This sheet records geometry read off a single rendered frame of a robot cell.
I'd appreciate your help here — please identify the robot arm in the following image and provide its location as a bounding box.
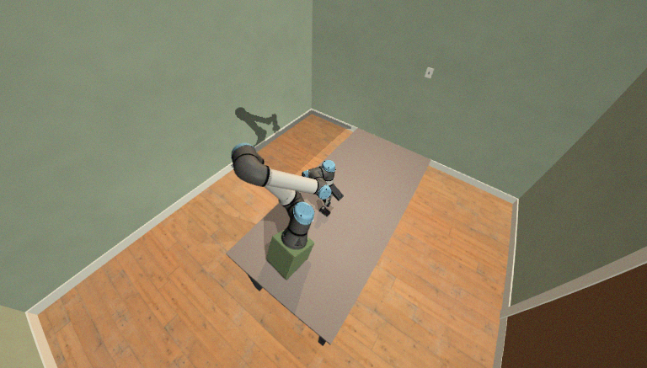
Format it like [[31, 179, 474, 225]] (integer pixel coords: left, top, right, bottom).
[[231, 143, 344, 249]]

